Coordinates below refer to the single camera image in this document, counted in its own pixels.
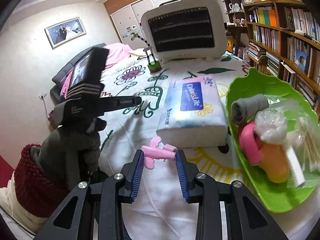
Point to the bag of cotton balls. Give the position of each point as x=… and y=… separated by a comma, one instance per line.
x=271, y=126

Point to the blue tissue pack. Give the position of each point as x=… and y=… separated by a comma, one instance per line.
x=193, y=114

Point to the green leaf-shaped tray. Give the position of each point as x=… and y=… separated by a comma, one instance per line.
x=277, y=198

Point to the pink blanket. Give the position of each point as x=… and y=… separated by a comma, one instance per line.
x=117, y=52

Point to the pink foam bendy roller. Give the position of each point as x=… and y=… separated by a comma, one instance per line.
x=248, y=143

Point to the grey headboard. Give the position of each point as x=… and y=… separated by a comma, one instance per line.
x=59, y=91

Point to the white electric heater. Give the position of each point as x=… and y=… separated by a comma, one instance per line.
x=186, y=29

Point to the red knit sleeve forearm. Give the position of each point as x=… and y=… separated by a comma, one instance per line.
x=41, y=182

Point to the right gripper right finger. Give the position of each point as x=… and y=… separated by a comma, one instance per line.
x=246, y=217

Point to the white wardrobe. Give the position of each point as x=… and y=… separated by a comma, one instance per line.
x=126, y=16

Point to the bag with grey sock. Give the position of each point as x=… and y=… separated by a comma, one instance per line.
x=245, y=108

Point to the orange makeup sponge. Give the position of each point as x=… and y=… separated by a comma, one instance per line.
x=274, y=163

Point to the wall socket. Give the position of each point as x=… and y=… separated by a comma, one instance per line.
x=42, y=95

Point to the pink winged foam toy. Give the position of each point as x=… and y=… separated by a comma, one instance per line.
x=154, y=152

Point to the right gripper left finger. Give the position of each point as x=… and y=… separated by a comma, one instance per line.
x=74, y=217

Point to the wooden bookshelf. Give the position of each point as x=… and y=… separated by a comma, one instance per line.
x=288, y=32

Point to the zebra toy on green base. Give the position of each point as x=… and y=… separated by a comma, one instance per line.
x=153, y=64

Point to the phone on left gripper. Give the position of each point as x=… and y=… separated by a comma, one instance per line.
x=86, y=74

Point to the framed wedding photo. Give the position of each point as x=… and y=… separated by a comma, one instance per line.
x=64, y=32

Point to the bag of cotton swabs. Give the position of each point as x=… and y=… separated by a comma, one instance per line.
x=303, y=136

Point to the grey gloved left hand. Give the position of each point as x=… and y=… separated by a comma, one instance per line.
x=68, y=157

